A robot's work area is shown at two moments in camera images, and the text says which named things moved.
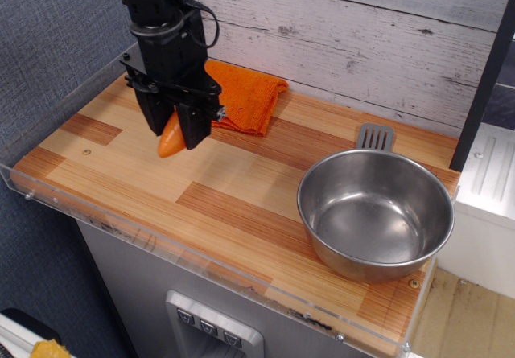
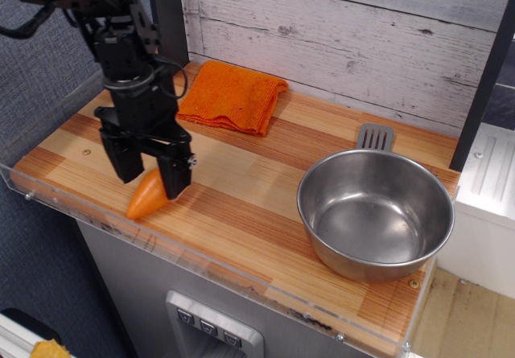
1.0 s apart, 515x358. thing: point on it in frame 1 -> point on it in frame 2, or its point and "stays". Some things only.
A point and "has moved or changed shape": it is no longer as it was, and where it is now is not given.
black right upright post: [483, 88] stays
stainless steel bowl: [375, 216] stays
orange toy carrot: [171, 140] has moved or changed shape
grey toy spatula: [375, 137] stays
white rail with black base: [19, 333] stays
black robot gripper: [174, 71] -> [145, 112]
